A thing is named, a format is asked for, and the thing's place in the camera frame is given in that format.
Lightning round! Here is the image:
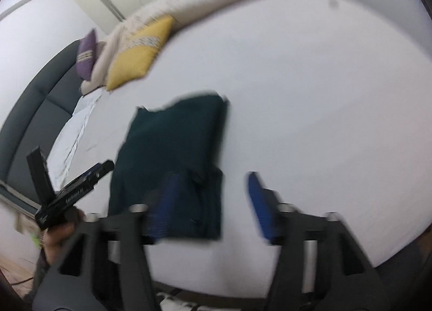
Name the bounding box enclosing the dark green sweater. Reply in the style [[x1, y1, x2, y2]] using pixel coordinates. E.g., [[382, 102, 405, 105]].
[[108, 94, 229, 240]]

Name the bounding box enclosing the person's left hand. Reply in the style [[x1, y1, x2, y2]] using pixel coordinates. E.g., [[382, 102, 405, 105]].
[[42, 209, 85, 266]]

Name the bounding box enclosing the white flat pillow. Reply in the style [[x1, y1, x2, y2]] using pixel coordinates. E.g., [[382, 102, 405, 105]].
[[47, 89, 103, 192]]

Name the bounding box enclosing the dark grey bed headboard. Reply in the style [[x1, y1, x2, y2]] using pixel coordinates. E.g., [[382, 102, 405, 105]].
[[1, 40, 82, 216]]

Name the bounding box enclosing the white bed sheet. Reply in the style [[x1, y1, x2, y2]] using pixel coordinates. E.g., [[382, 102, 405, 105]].
[[69, 0, 431, 298]]

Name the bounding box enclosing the yellow patterned cushion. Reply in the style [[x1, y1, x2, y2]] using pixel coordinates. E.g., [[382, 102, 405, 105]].
[[106, 16, 175, 91]]

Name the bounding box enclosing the purple patterned cushion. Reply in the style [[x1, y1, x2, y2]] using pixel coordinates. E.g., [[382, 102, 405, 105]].
[[75, 29, 97, 81]]

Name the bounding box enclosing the beige rolled duvet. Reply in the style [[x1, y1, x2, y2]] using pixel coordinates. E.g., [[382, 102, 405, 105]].
[[79, 0, 328, 96]]

